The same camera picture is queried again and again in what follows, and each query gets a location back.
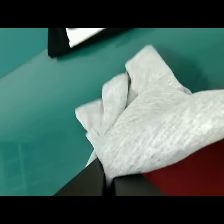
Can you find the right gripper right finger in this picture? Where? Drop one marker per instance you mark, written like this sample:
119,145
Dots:
135,186

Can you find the grey T-shirt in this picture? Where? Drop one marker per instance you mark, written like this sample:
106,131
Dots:
150,126

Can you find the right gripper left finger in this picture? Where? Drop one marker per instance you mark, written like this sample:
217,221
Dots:
87,181

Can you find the red garment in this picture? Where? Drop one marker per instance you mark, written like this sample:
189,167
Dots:
193,173

